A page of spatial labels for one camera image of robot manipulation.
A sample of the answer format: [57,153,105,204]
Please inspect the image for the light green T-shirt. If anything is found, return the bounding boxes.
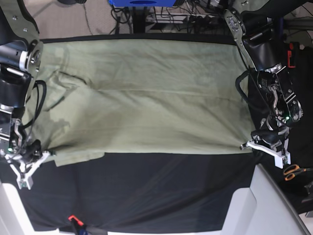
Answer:
[32,39,254,166]

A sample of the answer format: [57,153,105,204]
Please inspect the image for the red black clamp right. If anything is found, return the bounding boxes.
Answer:
[287,42,300,69]

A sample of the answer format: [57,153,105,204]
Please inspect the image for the orange clamp bottom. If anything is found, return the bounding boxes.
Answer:
[68,215,89,235]

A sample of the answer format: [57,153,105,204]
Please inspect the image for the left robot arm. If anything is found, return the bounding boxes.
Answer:
[223,0,313,169]

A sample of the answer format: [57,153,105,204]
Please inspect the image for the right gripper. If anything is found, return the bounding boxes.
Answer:
[0,140,56,190]

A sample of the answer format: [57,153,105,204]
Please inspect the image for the white power strip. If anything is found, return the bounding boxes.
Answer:
[146,12,209,24]

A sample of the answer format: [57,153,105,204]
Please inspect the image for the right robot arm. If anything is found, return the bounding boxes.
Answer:
[0,0,53,189]

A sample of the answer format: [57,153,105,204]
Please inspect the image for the blue box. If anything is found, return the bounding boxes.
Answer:
[108,0,176,7]

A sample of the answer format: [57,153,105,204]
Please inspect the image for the white bin right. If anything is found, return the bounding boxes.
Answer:
[221,164,310,235]

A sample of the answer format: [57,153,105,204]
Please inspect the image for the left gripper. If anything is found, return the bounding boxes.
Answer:
[240,122,291,169]

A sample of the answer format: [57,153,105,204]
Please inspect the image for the orange handled scissors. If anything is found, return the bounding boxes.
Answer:
[283,164,313,181]

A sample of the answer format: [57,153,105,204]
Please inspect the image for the white bin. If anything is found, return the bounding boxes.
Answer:
[221,164,310,235]
[0,182,35,235]

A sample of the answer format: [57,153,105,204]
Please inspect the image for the white bin left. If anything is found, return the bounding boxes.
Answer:
[0,182,35,235]

